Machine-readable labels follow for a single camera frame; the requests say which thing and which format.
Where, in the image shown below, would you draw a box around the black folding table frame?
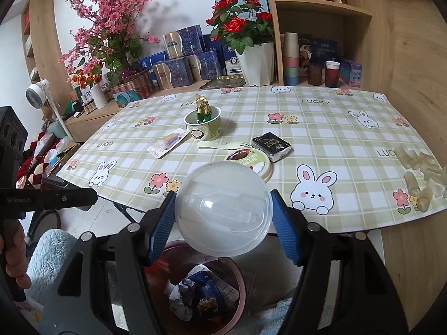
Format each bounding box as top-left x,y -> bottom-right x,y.
101,197 -> 140,224

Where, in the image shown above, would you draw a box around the small black carton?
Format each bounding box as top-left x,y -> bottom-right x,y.
251,132 -> 294,163

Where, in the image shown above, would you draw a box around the white blister card pack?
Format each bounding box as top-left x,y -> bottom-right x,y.
147,129 -> 188,159

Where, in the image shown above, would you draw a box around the round green yoghurt lid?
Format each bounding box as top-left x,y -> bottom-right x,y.
223,148 -> 274,183

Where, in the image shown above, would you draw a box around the orange flowers in white vase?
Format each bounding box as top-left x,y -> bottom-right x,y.
70,61 -> 109,110

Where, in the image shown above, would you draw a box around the dark red cup white rim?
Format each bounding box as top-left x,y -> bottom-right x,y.
325,61 -> 341,88

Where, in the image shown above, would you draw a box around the dark blue shelf box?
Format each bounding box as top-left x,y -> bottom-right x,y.
311,38 -> 339,64

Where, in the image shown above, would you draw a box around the flat blue box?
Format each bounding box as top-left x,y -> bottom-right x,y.
138,51 -> 168,72

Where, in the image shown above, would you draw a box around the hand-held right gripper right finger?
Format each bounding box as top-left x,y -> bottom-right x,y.
270,189 -> 409,335

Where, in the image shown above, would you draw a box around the wooden shelf unit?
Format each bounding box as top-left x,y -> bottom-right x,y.
262,0 -> 395,88

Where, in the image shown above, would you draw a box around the person's left hand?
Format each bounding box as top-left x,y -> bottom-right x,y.
0,219 -> 32,290

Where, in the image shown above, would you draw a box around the blue and gold gift box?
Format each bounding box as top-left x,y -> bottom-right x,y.
162,24 -> 206,60
152,58 -> 192,89
187,51 -> 224,82

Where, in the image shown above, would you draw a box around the green yoghurt cup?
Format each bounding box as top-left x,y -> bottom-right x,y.
184,106 -> 223,140

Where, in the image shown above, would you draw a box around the blue and white carton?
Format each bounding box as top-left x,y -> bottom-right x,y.
183,272 -> 224,301

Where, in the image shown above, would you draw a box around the brown round waste bin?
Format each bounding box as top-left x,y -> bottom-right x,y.
145,240 -> 247,335

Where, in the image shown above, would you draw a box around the black hard case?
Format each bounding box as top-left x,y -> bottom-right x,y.
41,173 -> 70,189

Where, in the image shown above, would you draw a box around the cardboard box of clutter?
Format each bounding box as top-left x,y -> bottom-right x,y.
45,140 -> 81,168

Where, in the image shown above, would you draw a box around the cartoon picture box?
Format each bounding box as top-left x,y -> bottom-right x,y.
298,34 -> 313,75

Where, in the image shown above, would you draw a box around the blue and white milk box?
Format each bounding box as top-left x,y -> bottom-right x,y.
220,44 -> 241,75

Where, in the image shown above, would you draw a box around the red roses in white pot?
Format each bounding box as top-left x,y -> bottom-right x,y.
206,0 -> 275,87

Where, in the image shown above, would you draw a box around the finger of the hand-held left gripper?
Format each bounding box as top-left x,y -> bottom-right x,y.
42,188 -> 98,212

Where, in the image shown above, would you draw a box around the brown glass tumbler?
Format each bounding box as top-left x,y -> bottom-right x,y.
307,63 -> 324,86

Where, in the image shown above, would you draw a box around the pile of crumpled clear tape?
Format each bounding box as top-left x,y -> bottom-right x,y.
394,146 -> 447,213

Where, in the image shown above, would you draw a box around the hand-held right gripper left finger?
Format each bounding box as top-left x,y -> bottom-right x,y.
37,191 -> 177,335

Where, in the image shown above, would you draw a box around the dark blue carton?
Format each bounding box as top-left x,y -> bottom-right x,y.
203,34 -> 219,53

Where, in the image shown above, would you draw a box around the green checked rabbit tablecloth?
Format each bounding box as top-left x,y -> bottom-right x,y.
58,85 -> 447,234

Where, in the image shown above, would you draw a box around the pale green plastic spoon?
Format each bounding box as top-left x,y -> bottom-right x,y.
197,139 -> 253,151

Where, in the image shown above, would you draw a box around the light blue cartoon box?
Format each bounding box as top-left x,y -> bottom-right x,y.
339,58 -> 363,88

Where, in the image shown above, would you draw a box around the gold and green wrapper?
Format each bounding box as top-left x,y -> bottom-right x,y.
194,94 -> 213,123

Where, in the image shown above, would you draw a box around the white paper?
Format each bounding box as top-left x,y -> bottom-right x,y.
169,279 -> 196,322

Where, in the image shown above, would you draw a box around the striped wavy basket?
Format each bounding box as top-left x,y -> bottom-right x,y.
105,70 -> 156,109

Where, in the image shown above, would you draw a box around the pink blossom artificial plant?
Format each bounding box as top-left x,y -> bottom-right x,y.
58,0 -> 161,88

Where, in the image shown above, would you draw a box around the white standing fan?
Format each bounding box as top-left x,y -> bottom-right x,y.
25,80 -> 70,138

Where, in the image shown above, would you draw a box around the red and white checked blanket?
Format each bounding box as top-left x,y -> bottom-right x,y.
16,131 -> 60,182

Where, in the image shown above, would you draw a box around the clear plastic dome lid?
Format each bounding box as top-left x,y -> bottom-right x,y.
173,162 -> 271,257

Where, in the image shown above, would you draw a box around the stack of coloured paper cups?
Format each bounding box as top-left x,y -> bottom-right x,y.
282,32 -> 299,86

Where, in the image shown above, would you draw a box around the dark gold-rimmed tray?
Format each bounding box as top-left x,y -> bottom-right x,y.
201,75 -> 245,89

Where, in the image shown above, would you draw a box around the tall wooden bookcase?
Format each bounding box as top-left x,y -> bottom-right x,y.
21,0 -> 70,116

